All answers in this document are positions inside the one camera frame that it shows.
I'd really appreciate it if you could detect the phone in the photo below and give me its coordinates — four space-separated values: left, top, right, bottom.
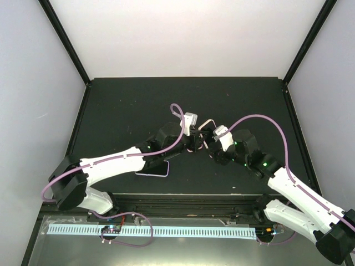
135 160 170 177
194 119 216 150

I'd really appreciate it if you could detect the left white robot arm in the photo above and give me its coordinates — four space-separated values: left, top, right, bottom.
49 122 203 221

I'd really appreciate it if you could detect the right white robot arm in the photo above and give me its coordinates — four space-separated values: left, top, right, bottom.
205 126 354 265

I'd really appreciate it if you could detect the phone in lilac case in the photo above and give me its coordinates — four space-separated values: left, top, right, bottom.
135 160 170 177

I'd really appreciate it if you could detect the black table mat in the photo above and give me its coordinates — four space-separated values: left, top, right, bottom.
68 78 318 196

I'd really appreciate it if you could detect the right small circuit board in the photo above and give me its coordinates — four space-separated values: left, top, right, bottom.
256 227 285 236

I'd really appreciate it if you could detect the small circuit board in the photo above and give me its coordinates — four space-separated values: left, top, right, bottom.
256 227 285 236
101 225 121 234

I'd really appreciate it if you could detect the left small circuit board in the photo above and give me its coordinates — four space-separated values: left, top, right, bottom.
101 225 121 234

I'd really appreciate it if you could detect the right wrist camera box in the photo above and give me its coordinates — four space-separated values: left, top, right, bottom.
212 125 234 152

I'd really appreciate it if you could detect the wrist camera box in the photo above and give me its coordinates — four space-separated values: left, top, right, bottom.
180 112 198 136
212 125 234 152

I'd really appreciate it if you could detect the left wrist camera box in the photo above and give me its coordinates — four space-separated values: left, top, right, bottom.
180 112 198 136

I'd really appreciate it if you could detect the light blue slotted cable duct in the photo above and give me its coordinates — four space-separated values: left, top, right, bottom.
47 224 257 240

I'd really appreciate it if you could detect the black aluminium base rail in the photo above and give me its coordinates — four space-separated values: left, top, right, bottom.
41 193 278 222

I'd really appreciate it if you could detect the left black frame post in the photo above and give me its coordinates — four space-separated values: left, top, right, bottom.
38 0 91 85

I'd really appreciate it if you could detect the black frame post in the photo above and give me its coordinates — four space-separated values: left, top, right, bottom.
283 0 337 85
38 0 91 85

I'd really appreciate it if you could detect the right black frame post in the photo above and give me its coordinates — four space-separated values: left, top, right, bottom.
283 0 337 85

